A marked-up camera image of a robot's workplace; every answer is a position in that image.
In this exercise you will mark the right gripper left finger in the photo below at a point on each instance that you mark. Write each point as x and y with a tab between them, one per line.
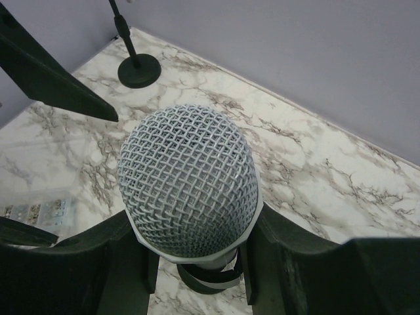
103	270

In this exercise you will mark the white microphone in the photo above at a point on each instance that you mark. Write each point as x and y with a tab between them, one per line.
189	184

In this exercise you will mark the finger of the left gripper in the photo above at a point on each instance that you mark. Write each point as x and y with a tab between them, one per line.
17	233
40	77

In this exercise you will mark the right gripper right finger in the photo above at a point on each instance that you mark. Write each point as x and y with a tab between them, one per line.
289	270

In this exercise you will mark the clear plastic screw box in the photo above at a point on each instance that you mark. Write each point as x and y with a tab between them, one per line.
37	182

